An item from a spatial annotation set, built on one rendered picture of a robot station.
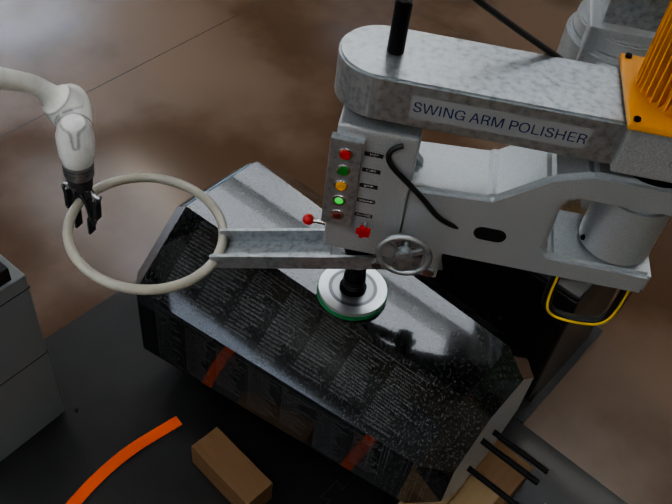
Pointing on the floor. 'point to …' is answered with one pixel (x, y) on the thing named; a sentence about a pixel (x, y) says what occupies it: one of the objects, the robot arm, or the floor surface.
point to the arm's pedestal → (23, 367)
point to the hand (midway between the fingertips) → (84, 221)
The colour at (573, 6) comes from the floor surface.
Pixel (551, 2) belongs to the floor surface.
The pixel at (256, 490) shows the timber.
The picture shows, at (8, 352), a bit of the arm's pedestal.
